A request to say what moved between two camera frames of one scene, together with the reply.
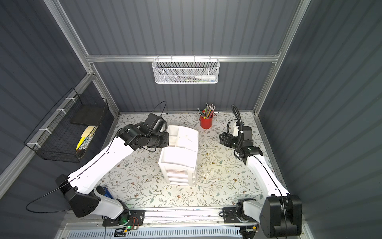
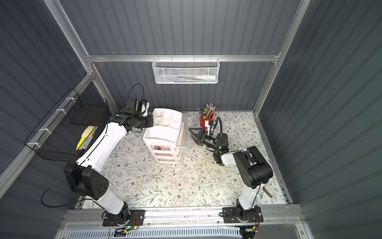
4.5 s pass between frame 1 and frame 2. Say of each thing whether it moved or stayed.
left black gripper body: moved
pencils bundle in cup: stayed
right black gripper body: moved
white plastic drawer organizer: moved
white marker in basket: stayed
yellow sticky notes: stayed
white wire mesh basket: stayed
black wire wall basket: stayed
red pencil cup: stayed
